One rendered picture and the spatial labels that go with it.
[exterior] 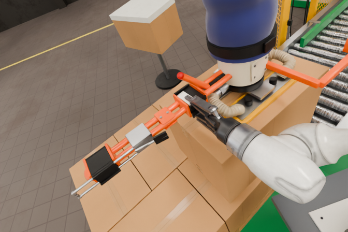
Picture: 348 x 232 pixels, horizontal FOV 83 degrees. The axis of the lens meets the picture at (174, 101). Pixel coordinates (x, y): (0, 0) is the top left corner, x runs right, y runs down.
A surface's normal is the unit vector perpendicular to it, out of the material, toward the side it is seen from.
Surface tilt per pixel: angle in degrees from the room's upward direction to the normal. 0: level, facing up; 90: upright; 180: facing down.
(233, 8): 110
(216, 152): 2
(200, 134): 2
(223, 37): 90
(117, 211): 0
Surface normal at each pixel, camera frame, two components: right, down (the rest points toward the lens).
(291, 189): -0.63, 0.28
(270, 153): -0.40, -0.58
